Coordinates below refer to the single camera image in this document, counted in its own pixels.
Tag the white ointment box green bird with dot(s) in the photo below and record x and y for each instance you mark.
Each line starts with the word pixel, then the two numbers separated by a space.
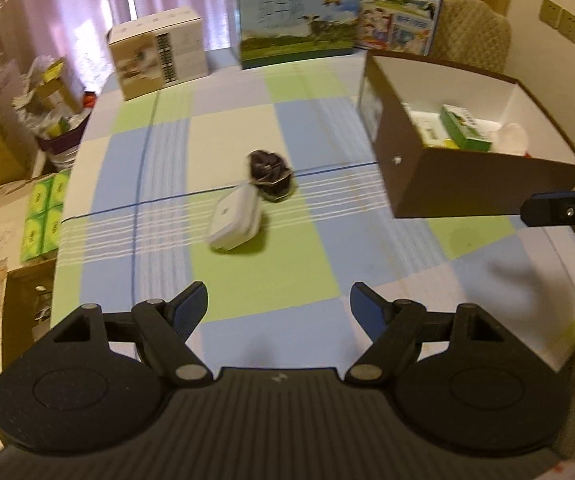
pixel 430 129

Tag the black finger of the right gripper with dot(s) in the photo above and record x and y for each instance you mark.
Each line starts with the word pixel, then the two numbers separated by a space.
pixel 549 209

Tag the milk carton box with cows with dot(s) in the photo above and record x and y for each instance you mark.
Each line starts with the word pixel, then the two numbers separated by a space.
pixel 266 32

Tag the green tissue packs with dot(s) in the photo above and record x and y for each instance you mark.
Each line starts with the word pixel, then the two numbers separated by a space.
pixel 42 224

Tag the white power adapter plug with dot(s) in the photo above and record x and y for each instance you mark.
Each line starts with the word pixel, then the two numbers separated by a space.
pixel 236 218

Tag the beige white product box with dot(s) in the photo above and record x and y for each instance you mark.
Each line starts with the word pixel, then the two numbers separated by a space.
pixel 158 51

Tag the wall power outlets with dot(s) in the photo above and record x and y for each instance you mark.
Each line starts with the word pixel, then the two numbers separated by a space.
pixel 558 18

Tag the blue white milk carton box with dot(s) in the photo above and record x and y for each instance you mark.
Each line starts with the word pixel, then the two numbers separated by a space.
pixel 406 26

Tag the checkered bed sheet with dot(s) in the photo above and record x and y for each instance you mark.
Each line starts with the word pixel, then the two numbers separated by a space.
pixel 150 171

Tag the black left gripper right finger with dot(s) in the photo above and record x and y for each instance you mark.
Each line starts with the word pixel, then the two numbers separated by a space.
pixel 399 328

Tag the brown cardboard shoe box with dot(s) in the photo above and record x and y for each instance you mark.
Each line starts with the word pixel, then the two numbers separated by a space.
pixel 423 182

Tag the dark purple hair scrunchie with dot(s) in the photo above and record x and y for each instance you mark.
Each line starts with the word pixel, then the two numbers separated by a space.
pixel 271 175

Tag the green white medicine box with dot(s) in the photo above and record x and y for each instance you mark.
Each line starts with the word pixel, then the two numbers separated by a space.
pixel 461 126

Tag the beige quilted chair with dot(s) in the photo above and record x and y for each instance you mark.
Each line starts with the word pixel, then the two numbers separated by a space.
pixel 470 32

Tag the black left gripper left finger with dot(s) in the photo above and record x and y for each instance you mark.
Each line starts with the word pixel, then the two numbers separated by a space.
pixel 144 346

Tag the white cloth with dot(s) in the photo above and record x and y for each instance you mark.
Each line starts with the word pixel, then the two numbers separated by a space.
pixel 510 139

